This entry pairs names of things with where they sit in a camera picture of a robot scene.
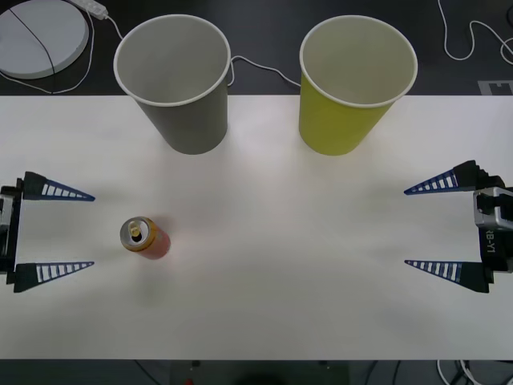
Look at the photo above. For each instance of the yellow-green plastic waste bin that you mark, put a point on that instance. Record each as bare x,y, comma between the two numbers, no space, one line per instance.
340,124

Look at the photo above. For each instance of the white round disc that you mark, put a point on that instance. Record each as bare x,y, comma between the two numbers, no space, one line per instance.
60,36

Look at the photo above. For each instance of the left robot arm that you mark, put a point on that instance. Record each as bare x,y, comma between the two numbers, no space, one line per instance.
3,218

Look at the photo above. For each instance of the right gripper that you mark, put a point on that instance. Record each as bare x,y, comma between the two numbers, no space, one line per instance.
499,250

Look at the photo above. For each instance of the white power strip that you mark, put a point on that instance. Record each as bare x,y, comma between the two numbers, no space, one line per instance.
93,6

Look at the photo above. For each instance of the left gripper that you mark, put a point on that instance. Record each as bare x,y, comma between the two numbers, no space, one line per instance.
14,228

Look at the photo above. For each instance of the red drink can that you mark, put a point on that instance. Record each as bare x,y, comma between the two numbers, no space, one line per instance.
154,242

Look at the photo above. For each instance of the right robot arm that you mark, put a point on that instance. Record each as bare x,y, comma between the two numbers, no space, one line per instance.
487,208

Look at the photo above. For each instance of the grey plastic waste bin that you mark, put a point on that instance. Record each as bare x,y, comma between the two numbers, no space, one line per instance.
188,120

